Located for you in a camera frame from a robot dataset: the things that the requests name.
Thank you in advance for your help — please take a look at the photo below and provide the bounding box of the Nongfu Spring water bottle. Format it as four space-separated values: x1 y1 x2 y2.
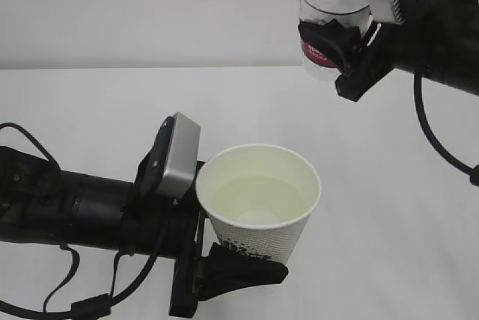
297 0 377 82

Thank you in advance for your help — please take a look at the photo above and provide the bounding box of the white paper cup green logo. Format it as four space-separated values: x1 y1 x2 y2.
195 144 322 264

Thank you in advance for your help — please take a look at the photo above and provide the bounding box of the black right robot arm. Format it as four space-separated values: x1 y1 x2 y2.
298 0 478 102

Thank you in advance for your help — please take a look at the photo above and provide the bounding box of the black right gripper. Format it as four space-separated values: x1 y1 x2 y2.
297 19 419 102

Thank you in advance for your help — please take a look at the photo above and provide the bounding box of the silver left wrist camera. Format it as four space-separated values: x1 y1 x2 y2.
156 112 201 200

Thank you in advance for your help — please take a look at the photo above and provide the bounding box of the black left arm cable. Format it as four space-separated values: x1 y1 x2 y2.
0 122 169 317

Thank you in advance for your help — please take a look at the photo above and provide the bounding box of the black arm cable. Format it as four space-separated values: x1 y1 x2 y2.
412 69 479 186
0 122 169 317

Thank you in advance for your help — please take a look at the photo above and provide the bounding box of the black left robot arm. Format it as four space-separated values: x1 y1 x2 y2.
1 113 288 319

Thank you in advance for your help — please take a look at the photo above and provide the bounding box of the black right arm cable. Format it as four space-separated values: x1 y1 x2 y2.
412 69 479 186

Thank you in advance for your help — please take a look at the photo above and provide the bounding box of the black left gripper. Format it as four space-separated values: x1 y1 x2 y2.
123 159 289 317

